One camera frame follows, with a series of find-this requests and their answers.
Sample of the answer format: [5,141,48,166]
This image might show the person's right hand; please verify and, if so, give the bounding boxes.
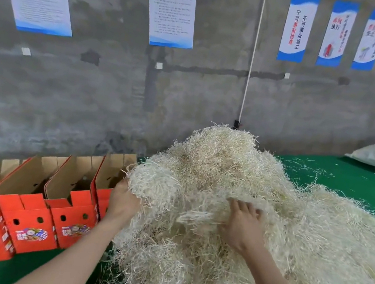
[216,195,275,260]

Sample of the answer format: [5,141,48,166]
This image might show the person's left hand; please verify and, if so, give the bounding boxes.
[103,175,146,229]

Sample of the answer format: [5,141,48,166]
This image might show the pile of wood wool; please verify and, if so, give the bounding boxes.
[102,109,375,284]

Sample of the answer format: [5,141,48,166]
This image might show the person's left forearm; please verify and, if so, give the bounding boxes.
[12,200,131,284]

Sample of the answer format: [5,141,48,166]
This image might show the white pole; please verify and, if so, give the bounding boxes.
[232,0,269,132]

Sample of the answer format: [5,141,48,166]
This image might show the narrow white blue banner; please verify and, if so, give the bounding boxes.
[276,0,321,66]
[316,0,361,71]
[350,5,375,74]

